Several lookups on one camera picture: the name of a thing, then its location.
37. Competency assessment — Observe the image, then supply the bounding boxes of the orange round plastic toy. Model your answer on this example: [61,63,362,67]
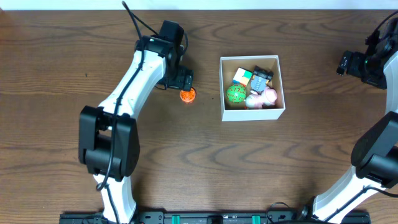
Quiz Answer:
[180,87,197,103]

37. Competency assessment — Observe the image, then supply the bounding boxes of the green ball with red numbers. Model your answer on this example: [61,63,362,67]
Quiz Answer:
[225,84,247,109]

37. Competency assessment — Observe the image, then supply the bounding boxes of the multicoloured puzzle cube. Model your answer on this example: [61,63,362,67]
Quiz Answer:
[233,67,253,86]

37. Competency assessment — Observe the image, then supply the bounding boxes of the pink and white duck figure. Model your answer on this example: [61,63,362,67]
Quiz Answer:
[244,86,278,110]

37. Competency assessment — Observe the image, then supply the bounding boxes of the grey and yellow toy truck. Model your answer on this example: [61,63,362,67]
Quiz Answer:
[251,66,274,93]

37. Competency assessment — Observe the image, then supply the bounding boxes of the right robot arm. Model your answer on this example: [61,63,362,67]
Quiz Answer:
[300,15,397,223]

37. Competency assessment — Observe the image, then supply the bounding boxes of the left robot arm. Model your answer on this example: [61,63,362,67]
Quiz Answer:
[78,35,193,223]

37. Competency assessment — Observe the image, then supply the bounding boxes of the white cardboard box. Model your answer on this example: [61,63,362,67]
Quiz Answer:
[219,55,285,121]

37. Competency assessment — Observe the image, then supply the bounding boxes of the black mounting rail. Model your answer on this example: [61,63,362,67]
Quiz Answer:
[59,210,371,224]

